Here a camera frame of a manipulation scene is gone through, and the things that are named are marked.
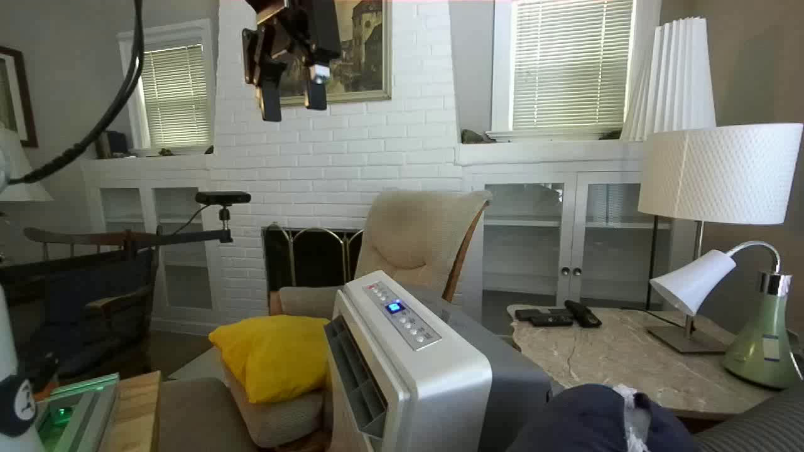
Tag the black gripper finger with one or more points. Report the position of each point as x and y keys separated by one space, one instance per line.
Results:
x=272 y=102
x=316 y=90

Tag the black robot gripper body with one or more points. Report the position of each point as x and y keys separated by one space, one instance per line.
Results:
x=293 y=33

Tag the white portable air conditioner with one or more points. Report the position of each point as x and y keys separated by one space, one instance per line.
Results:
x=436 y=377

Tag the framed painting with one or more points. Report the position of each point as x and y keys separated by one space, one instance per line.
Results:
x=365 y=50

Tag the small window with blinds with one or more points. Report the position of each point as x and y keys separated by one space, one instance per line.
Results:
x=177 y=90

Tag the black fireplace screen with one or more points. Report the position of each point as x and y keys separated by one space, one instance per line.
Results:
x=309 y=260

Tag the white built-in shelf cabinet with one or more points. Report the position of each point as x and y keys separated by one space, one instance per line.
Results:
x=192 y=280

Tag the dark framed picture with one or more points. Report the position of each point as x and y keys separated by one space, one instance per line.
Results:
x=24 y=90

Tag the wide window with blinds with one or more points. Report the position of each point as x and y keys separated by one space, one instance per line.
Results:
x=568 y=65

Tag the yellow pillow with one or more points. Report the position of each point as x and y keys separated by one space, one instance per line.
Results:
x=266 y=354

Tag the dark armchair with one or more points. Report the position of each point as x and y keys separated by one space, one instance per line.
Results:
x=75 y=310

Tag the white cabinet with glass doors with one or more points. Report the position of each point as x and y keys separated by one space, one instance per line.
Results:
x=578 y=251

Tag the beige cushion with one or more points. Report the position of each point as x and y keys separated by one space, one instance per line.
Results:
x=277 y=421

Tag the wide black remote control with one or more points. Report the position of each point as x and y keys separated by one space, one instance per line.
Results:
x=544 y=318

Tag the wooden table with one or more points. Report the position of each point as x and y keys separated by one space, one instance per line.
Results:
x=138 y=414

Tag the slim black remote control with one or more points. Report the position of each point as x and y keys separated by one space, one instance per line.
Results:
x=583 y=315

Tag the floor lamp with pleated shade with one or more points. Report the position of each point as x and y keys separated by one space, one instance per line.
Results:
x=679 y=83

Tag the device with green light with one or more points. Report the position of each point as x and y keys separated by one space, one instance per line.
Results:
x=75 y=414

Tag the marble side table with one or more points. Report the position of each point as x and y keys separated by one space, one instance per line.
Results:
x=604 y=360

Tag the black round object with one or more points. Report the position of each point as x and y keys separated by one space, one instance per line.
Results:
x=15 y=404

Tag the table lamp with drum shade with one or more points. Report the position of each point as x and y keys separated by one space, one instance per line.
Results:
x=720 y=177

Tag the green desk lamp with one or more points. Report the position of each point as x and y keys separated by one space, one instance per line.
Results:
x=761 y=353

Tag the grey striped cushion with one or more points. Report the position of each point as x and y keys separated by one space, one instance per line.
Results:
x=757 y=427

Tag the black camera on stand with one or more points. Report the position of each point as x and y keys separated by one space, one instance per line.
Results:
x=221 y=197

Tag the beige armchair with wooden frame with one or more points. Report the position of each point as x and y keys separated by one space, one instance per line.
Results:
x=418 y=234

